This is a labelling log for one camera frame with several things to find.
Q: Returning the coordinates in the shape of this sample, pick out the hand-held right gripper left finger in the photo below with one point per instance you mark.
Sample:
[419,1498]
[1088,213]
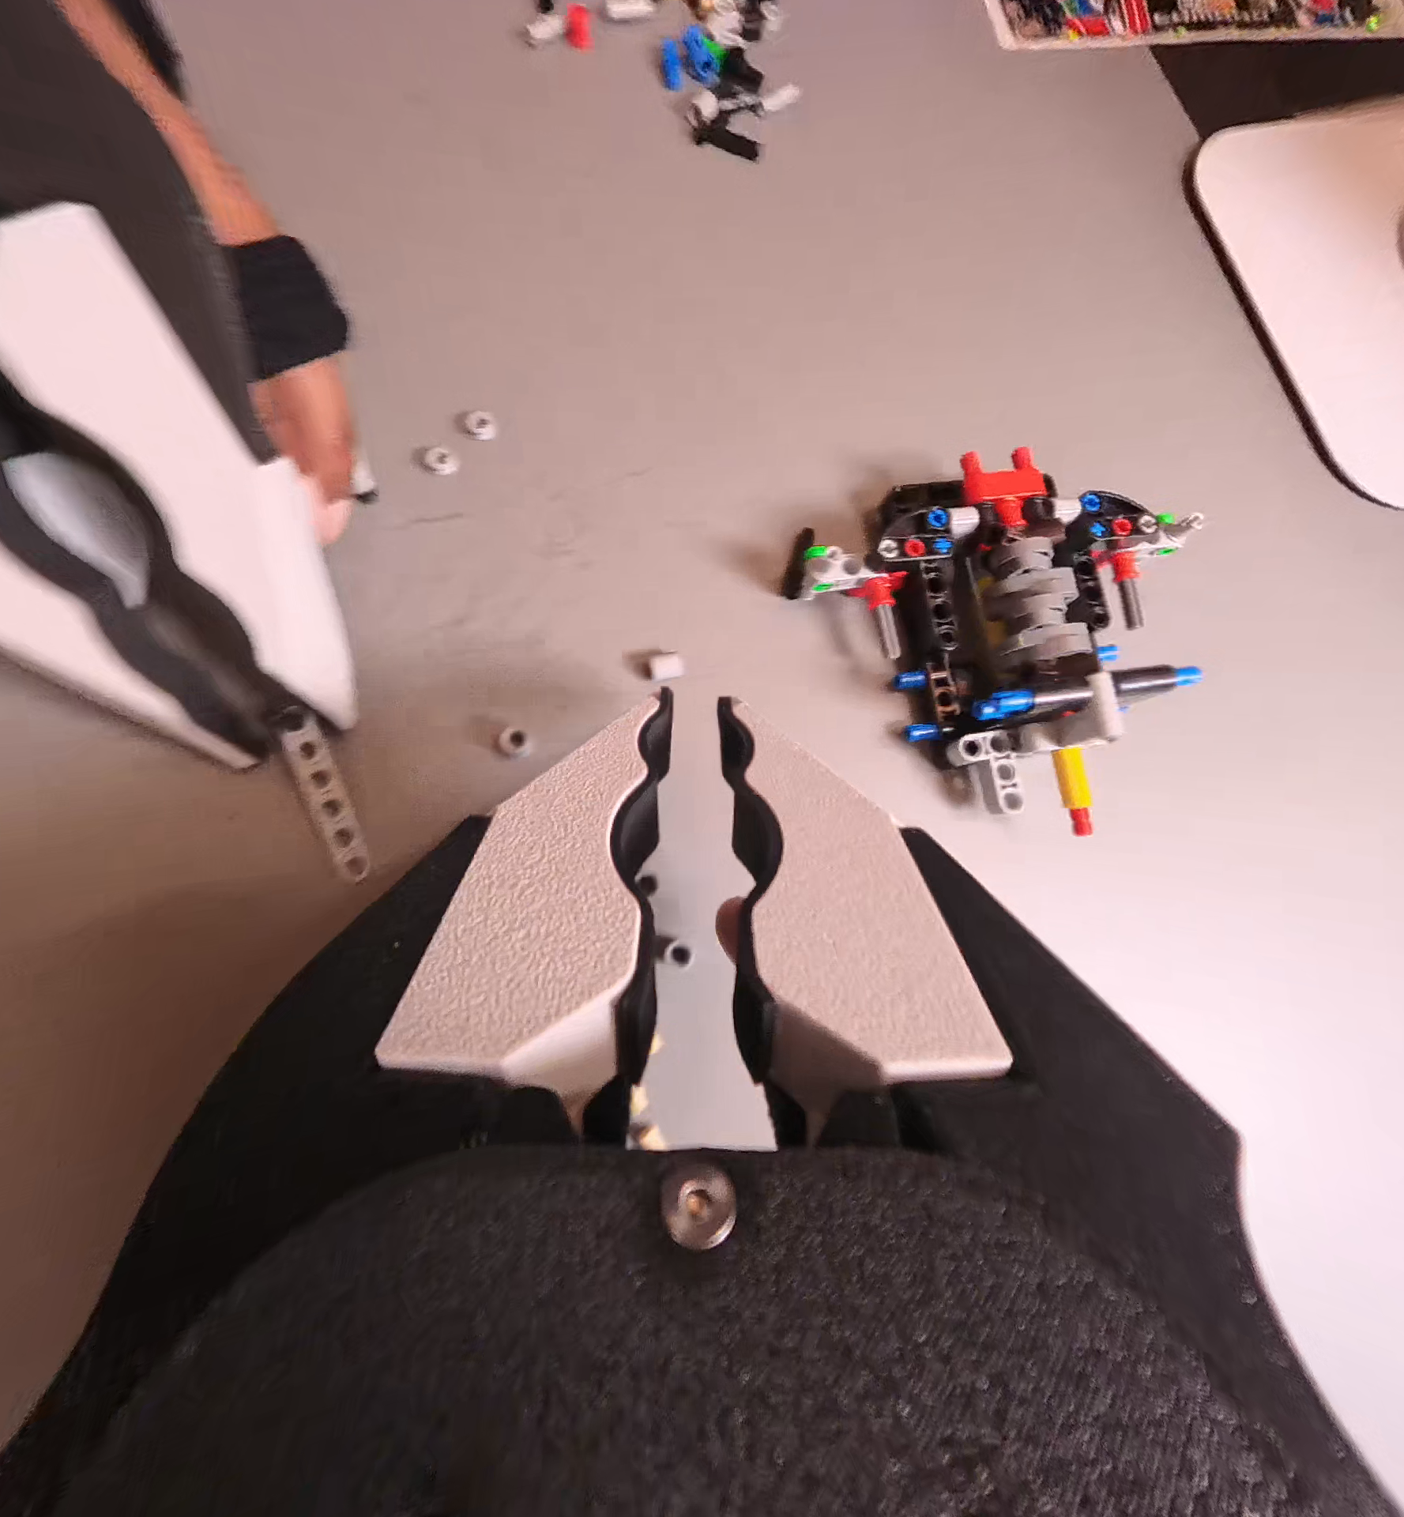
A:
[512,937]

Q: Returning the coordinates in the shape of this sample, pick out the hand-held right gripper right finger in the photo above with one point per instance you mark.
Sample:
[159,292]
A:
[881,949]

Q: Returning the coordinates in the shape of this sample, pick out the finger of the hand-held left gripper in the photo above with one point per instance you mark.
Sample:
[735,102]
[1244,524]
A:
[14,617]
[181,391]

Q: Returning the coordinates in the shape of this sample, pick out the partly built lego car chassis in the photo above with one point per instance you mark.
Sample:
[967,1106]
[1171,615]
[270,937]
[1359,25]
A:
[1012,617]

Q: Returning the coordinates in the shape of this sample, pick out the pile of loose lego pieces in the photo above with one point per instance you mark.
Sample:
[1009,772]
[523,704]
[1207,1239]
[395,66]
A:
[713,71]

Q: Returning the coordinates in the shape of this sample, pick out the colourful lego instruction booklet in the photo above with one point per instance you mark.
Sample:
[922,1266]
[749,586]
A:
[1188,19]

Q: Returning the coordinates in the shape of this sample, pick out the person's left hand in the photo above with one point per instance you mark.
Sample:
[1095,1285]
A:
[298,415]

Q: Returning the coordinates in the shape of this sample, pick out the person's right hand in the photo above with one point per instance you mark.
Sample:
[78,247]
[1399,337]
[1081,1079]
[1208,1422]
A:
[728,923]

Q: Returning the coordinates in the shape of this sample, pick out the white monitor stand base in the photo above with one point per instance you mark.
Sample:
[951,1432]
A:
[1305,296]

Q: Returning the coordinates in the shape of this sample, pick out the black mat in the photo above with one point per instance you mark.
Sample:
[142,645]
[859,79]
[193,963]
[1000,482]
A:
[1270,88]

